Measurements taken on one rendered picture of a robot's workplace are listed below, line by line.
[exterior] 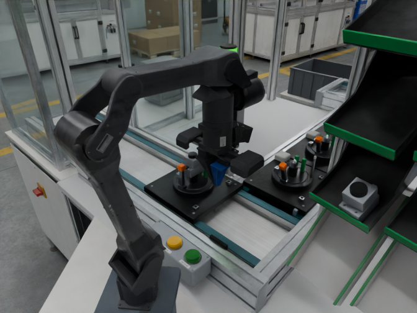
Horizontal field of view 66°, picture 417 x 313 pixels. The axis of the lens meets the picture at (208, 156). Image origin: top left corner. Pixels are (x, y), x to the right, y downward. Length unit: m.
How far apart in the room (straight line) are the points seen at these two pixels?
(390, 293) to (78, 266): 0.81
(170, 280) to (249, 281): 0.22
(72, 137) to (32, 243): 2.12
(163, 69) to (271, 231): 0.68
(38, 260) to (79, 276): 1.37
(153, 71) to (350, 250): 0.58
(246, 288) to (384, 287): 0.30
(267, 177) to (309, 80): 1.78
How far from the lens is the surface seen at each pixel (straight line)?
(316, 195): 0.72
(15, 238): 2.61
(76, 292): 1.00
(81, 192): 1.33
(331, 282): 0.81
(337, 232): 0.82
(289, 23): 6.04
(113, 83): 0.44
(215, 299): 0.92
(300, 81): 2.88
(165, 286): 0.70
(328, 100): 2.03
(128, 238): 0.56
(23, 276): 2.34
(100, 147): 0.42
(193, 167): 1.02
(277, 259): 0.89
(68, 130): 0.43
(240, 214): 1.06
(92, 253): 1.08
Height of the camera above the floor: 1.62
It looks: 32 degrees down
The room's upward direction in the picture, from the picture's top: straight up
